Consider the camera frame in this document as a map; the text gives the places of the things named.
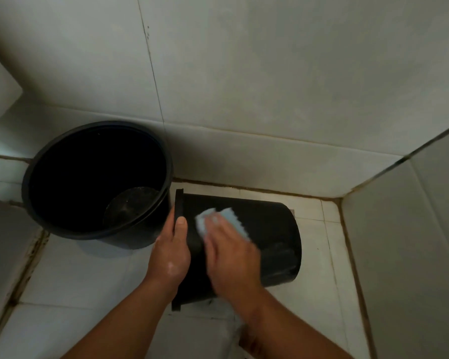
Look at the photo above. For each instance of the light blue sponge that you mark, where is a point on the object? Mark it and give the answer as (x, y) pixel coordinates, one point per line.
(230, 218)

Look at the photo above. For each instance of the person's left forearm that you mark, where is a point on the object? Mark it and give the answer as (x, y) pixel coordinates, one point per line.
(123, 325)

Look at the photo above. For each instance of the large black plastic bucket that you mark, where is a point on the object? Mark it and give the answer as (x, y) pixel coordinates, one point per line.
(97, 179)

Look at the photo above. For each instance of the small black plastic bucket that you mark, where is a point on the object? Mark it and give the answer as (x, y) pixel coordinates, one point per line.
(262, 239)

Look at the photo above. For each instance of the person's right forearm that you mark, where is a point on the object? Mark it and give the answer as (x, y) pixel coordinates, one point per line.
(292, 329)

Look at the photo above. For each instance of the person's right fingers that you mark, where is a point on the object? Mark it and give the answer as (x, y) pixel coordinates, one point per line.
(215, 229)

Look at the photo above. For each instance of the person's left thumb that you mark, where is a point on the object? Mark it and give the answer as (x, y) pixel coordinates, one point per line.
(181, 229)

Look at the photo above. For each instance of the person's right hand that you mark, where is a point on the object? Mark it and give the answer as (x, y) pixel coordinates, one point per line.
(230, 259)

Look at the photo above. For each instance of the person's left hand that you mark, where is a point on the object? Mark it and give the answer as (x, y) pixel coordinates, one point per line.
(170, 257)

